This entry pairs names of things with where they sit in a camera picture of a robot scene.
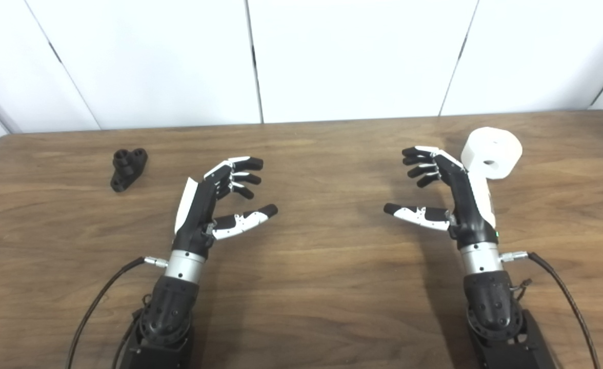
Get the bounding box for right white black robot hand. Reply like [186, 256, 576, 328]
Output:
[384, 146, 501, 250]

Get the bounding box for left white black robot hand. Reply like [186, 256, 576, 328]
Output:
[172, 156, 278, 259]

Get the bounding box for round white piece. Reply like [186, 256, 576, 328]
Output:
[460, 127, 523, 180]

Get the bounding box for black flanged holder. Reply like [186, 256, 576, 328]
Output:
[110, 148, 148, 193]

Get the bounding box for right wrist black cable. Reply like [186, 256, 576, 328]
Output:
[499, 251, 600, 369]

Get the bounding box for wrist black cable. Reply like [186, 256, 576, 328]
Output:
[499, 251, 600, 369]
[66, 256, 170, 369]

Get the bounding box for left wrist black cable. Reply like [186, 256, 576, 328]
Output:
[66, 256, 170, 369]

